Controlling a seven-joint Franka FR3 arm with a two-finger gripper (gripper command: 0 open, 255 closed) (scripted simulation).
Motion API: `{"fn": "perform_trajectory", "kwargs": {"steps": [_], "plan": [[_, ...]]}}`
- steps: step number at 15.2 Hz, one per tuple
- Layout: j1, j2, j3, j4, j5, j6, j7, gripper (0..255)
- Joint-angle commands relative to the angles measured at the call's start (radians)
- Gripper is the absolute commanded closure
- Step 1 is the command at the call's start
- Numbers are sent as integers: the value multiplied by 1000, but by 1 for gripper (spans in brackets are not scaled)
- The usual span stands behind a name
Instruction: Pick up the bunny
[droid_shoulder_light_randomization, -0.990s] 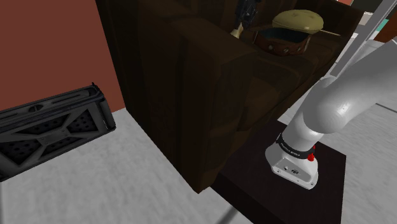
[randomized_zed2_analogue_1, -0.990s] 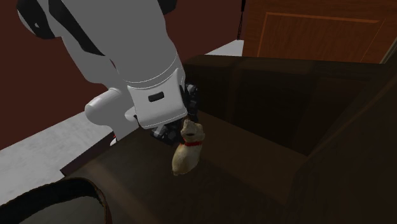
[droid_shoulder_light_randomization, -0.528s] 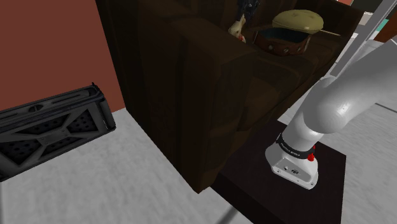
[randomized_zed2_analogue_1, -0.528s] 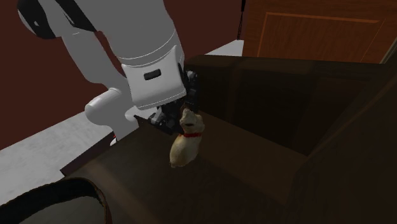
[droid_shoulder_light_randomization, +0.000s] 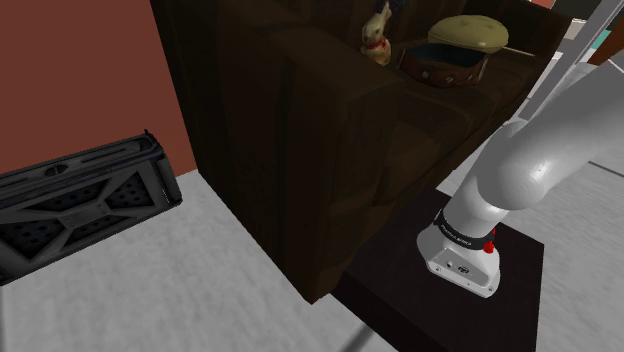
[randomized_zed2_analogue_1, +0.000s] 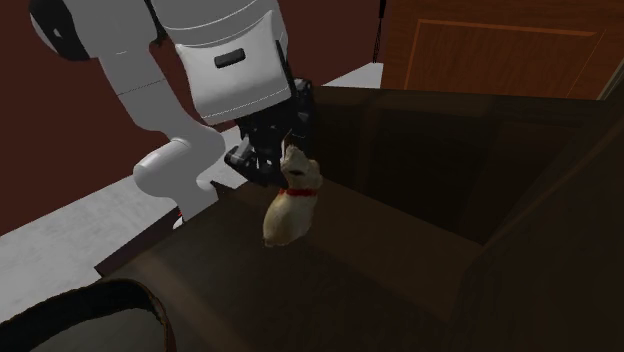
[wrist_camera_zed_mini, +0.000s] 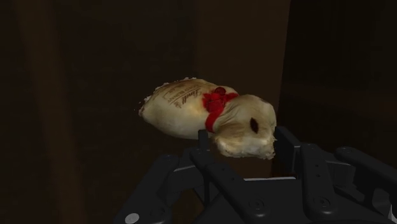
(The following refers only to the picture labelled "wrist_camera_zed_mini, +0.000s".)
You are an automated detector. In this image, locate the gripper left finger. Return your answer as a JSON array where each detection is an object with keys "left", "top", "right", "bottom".
[{"left": 113, "top": 129, "right": 270, "bottom": 224}]

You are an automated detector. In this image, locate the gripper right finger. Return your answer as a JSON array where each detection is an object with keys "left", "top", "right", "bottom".
[{"left": 274, "top": 125, "right": 397, "bottom": 224}]

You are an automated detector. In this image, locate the cream bunny figure red ribbon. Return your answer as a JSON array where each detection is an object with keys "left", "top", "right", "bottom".
[{"left": 138, "top": 77, "right": 277, "bottom": 160}]

